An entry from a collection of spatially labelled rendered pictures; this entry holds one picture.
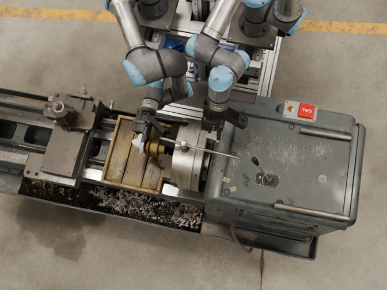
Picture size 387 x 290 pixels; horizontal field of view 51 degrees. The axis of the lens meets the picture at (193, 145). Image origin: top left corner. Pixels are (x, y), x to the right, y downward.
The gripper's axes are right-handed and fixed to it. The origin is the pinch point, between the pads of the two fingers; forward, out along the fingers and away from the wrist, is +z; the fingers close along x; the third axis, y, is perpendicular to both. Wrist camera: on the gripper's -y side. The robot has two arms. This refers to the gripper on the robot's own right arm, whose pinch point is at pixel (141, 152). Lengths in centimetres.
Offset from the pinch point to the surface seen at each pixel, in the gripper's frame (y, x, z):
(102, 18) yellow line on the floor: 87, -107, -130
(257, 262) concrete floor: -68, -108, 33
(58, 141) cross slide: 44.5, -10.6, 0.2
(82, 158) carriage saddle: 31.9, -15.1, 5.4
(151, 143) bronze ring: -3.9, 4.0, -3.6
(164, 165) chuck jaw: -12.2, 3.6, 4.8
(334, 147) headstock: -79, 18, -13
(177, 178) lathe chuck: -19.6, 8.4, 10.3
